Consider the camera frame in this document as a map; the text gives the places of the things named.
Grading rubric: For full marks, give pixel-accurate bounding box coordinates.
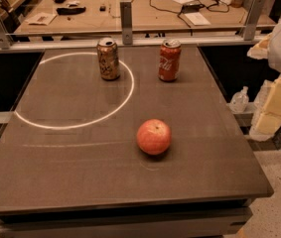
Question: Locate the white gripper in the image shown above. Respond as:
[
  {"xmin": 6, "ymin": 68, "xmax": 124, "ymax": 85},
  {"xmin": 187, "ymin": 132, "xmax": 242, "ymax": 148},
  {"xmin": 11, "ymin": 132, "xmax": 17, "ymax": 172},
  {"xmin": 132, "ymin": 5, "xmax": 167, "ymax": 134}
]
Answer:
[{"xmin": 247, "ymin": 19, "xmax": 281, "ymax": 141}]

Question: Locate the red apple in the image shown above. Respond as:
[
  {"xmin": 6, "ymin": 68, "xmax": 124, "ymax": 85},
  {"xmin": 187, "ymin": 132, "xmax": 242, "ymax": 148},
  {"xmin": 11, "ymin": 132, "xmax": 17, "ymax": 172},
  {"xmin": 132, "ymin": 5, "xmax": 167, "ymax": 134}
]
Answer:
[{"xmin": 136, "ymin": 119, "xmax": 172, "ymax": 156}]

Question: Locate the red cola can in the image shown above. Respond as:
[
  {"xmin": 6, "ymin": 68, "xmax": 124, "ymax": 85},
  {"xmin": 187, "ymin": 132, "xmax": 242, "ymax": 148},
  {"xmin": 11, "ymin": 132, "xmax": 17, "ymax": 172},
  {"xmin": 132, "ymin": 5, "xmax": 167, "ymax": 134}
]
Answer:
[{"xmin": 158, "ymin": 40, "xmax": 182, "ymax": 81}]

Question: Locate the gold soda can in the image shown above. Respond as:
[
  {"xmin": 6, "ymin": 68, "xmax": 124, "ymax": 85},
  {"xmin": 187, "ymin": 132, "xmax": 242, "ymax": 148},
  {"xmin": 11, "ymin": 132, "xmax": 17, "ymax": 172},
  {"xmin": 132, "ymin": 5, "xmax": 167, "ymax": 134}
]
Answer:
[{"xmin": 96, "ymin": 37, "xmax": 120, "ymax": 80}]

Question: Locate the clear plastic bottle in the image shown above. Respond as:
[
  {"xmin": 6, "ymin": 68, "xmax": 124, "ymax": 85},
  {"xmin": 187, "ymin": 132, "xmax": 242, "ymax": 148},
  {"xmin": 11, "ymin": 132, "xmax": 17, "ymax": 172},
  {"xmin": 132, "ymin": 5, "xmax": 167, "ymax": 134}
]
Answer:
[{"xmin": 229, "ymin": 86, "xmax": 249, "ymax": 113}]

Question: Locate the white envelope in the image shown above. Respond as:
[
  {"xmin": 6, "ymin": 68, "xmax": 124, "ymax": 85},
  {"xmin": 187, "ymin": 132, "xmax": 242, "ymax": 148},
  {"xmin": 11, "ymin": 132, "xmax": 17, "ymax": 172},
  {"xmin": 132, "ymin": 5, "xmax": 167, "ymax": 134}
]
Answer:
[{"xmin": 185, "ymin": 12, "xmax": 211, "ymax": 26}]

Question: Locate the wooden background table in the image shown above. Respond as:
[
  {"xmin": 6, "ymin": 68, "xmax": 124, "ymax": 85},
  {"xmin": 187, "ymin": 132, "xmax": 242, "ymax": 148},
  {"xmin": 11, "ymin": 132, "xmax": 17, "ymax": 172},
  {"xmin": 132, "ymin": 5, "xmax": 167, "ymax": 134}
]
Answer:
[{"xmin": 14, "ymin": 0, "xmax": 278, "ymax": 38}]

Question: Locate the black device on table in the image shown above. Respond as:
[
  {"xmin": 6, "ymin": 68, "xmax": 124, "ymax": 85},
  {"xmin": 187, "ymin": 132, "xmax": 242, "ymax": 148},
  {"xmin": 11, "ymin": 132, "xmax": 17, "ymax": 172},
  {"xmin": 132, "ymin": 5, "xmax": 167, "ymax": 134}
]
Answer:
[{"xmin": 57, "ymin": 7, "xmax": 86, "ymax": 16}]

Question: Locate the white paper sheet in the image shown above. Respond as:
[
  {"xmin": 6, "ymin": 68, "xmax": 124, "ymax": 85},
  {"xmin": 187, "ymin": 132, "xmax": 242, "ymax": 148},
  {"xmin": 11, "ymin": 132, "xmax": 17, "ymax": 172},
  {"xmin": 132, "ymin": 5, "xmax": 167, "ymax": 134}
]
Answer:
[{"xmin": 26, "ymin": 12, "xmax": 57, "ymax": 26}]

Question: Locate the metal rail with brackets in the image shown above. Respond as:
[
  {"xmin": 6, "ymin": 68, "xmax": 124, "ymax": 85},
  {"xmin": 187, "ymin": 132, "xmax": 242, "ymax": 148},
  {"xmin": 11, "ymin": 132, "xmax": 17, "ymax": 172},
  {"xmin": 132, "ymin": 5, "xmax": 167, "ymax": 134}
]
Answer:
[{"xmin": 0, "ymin": 0, "xmax": 278, "ymax": 49}]

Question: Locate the black cable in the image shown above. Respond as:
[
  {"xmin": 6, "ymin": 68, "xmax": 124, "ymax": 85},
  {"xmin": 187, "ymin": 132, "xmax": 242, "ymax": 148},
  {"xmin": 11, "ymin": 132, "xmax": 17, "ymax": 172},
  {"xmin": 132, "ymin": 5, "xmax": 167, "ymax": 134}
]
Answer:
[{"xmin": 148, "ymin": 0, "xmax": 231, "ymax": 29}]

